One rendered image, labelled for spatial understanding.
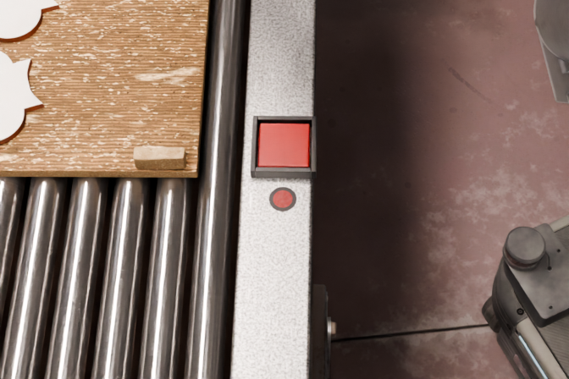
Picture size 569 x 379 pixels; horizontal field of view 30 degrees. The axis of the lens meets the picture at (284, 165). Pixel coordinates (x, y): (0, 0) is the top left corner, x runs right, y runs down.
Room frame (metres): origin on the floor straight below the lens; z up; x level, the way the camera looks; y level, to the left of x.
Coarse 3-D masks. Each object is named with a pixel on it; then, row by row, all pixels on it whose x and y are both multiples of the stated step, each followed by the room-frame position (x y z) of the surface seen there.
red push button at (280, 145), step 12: (264, 132) 0.65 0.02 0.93; (276, 132) 0.65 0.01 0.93; (288, 132) 0.65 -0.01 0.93; (300, 132) 0.65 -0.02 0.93; (264, 144) 0.63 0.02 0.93; (276, 144) 0.63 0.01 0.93; (288, 144) 0.63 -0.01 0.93; (300, 144) 0.63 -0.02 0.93; (264, 156) 0.62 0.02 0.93; (276, 156) 0.62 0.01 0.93; (288, 156) 0.62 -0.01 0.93; (300, 156) 0.62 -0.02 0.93
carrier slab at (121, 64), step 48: (96, 0) 0.86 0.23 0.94; (144, 0) 0.85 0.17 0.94; (192, 0) 0.85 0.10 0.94; (0, 48) 0.79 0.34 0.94; (48, 48) 0.79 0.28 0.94; (96, 48) 0.78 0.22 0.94; (144, 48) 0.78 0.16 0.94; (192, 48) 0.77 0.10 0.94; (48, 96) 0.71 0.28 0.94; (96, 96) 0.71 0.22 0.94; (144, 96) 0.71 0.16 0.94; (192, 96) 0.70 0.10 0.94; (48, 144) 0.65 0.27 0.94; (96, 144) 0.64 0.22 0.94; (144, 144) 0.64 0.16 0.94; (192, 144) 0.64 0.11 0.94
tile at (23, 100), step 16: (0, 64) 0.76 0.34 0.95; (16, 64) 0.76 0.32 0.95; (0, 80) 0.73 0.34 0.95; (16, 80) 0.73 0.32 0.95; (0, 96) 0.71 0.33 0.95; (16, 96) 0.71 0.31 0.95; (32, 96) 0.71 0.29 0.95; (0, 112) 0.69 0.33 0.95; (16, 112) 0.69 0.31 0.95; (0, 128) 0.67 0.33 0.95; (16, 128) 0.67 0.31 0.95; (0, 144) 0.65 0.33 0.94
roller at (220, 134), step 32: (224, 0) 0.86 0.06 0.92; (224, 32) 0.81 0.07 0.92; (224, 64) 0.76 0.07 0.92; (224, 96) 0.71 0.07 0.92; (224, 128) 0.67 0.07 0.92; (224, 160) 0.62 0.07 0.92; (224, 192) 0.58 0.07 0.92; (224, 224) 0.54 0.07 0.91; (224, 256) 0.50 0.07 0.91; (192, 288) 0.47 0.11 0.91; (224, 288) 0.46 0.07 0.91; (192, 320) 0.43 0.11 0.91; (224, 320) 0.43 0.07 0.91; (192, 352) 0.39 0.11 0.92; (224, 352) 0.39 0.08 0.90
